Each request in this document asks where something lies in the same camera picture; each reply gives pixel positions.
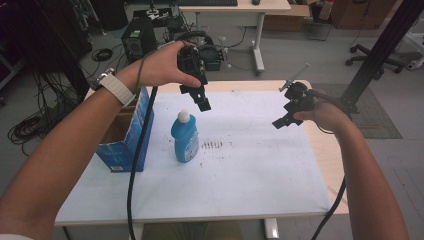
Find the black office chair base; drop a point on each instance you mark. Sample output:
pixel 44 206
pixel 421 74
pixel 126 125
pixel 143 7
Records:
pixel 376 56

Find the black metal stand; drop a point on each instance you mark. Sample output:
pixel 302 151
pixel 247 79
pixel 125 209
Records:
pixel 383 50

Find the white office desk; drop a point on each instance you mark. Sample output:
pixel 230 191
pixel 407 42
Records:
pixel 240 6

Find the grey metal rod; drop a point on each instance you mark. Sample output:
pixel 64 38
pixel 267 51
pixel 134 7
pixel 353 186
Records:
pixel 295 77

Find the dark curtain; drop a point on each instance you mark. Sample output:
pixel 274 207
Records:
pixel 43 36

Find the black device on floor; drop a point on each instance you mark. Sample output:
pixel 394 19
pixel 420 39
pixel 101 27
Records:
pixel 211 56

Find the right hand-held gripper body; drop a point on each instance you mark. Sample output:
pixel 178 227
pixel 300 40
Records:
pixel 298 98

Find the white table mat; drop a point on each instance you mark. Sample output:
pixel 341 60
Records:
pixel 246 173

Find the white wrist watch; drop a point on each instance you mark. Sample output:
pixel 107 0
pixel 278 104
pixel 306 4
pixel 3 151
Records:
pixel 116 88

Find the person's right hand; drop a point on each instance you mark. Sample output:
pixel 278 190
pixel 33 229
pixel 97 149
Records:
pixel 325 115

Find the black computer tower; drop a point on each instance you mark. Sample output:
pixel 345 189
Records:
pixel 138 38

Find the large brown cardboard box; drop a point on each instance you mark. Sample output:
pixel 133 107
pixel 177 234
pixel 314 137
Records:
pixel 363 13

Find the blue cardboard box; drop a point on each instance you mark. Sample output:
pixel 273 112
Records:
pixel 133 140

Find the white table leg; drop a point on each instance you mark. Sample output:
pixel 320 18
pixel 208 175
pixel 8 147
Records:
pixel 270 229

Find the person's left hand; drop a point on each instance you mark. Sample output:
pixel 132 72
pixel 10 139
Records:
pixel 156 70

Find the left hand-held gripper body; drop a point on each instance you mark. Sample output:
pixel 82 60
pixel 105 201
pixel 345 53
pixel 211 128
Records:
pixel 191 65

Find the black keyboard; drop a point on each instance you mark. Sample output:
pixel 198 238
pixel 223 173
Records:
pixel 206 2

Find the grey floor mat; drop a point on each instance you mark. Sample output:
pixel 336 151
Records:
pixel 373 113

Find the blue bottle with white cap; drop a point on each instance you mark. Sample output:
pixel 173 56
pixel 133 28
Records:
pixel 185 138

